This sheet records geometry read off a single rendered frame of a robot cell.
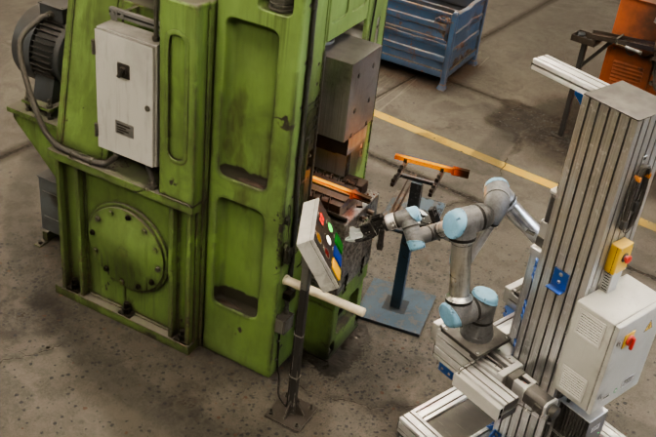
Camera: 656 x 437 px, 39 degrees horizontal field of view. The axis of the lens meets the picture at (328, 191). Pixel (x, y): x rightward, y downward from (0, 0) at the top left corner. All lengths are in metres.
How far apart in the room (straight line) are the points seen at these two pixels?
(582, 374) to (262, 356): 1.75
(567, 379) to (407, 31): 4.82
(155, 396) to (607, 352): 2.28
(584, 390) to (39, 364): 2.75
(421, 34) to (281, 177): 4.17
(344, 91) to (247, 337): 1.46
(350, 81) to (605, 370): 1.64
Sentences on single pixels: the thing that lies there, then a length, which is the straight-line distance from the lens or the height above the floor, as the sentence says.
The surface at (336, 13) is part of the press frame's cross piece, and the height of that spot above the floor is 1.95.
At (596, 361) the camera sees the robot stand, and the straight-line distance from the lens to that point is 3.91.
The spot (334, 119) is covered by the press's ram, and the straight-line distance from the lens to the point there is 4.30.
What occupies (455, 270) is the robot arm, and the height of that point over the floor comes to 1.20.
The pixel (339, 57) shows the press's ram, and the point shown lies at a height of 1.76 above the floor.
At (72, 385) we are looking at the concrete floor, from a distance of 4.98.
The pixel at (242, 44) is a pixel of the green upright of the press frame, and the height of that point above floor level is 1.79.
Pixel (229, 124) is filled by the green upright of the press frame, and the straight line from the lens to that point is 4.37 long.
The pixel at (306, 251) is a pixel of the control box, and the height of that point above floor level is 1.14.
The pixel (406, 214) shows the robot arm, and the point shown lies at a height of 1.23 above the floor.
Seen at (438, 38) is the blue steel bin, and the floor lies 0.45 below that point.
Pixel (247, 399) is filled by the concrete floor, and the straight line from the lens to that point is 4.88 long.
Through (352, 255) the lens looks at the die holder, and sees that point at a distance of 4.80.
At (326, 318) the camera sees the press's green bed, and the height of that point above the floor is 0.29.
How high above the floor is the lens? 3.44
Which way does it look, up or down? 32 degrees down
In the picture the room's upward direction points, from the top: 7 degrees clockwise
